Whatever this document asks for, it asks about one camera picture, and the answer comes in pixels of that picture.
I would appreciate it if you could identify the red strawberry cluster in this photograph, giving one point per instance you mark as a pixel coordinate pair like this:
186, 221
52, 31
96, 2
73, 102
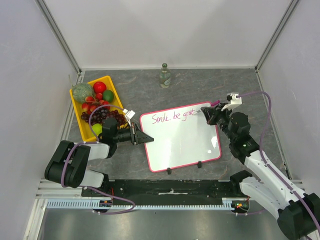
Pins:
91, 103

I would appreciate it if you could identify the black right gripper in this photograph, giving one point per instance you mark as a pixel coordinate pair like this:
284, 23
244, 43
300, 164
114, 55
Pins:
215, 116

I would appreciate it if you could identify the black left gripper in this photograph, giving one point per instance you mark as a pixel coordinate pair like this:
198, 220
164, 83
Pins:
135, 131

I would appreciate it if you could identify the light green apple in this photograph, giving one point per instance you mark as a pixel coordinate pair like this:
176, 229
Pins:
96, 129

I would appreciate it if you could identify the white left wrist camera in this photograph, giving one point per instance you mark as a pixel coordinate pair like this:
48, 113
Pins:
128, 114

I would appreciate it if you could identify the purple grape bunch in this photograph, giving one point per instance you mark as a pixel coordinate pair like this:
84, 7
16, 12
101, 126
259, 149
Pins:
101, 115

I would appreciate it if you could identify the yellow plastic bin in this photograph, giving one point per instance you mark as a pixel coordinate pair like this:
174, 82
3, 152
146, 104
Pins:
86, 128

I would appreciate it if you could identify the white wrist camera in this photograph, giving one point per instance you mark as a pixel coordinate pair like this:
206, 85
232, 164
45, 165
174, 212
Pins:
233, 101
128, 114

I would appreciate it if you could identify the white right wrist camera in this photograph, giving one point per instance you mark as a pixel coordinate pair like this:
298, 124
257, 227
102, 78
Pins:
233, 101

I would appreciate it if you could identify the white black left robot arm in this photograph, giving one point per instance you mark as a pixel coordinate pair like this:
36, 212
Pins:
68, 165

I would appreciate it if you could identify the pink framed whiteboard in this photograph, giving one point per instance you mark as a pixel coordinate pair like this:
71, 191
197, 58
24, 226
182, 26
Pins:
181, 136

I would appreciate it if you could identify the white cable duct rail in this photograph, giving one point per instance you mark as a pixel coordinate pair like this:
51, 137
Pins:
99, 204

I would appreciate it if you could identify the clear glass soda bottle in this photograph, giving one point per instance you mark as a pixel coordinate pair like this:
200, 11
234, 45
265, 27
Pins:
164, 76

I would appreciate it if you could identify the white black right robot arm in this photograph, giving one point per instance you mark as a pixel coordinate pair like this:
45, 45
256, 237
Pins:
296, 212

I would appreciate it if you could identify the green netted melon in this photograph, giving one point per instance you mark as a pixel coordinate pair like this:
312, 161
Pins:
82, 90

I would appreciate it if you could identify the red apple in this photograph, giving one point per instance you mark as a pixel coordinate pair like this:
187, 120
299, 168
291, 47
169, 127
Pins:
99, 87

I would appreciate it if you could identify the magenta whiteboard marker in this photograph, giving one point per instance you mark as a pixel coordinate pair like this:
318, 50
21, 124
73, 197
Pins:
212, 104

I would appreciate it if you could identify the green lime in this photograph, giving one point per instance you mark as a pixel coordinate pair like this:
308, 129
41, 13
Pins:
108, 96

